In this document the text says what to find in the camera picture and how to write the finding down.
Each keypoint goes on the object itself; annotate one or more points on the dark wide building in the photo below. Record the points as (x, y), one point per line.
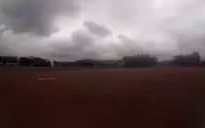
(140, 61)

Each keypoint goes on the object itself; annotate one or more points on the dark building cluster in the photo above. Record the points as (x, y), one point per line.
(26, 61)

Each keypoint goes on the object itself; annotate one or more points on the long low building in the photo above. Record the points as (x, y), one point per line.
(86, 63)

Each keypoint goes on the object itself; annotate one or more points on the red dirt field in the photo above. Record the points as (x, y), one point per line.
(103, 100)

